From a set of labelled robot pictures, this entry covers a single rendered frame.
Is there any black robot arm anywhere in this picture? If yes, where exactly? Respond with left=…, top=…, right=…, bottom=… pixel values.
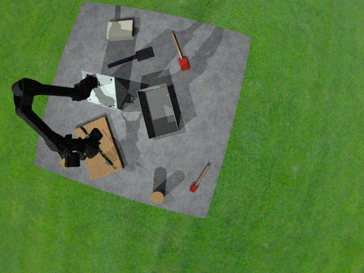
left=11, top=74, right=99, bottom=167

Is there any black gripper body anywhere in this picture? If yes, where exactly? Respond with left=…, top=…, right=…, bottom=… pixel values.
left=76, top=128, right=103, bottom=160

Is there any grey rectangular roasting tin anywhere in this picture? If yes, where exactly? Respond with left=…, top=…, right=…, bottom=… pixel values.
left=137, top=83, right=179, bottom=139

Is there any wooden board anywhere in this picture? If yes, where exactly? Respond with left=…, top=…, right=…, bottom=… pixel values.
left=75, top=117, right=124, bottom=180

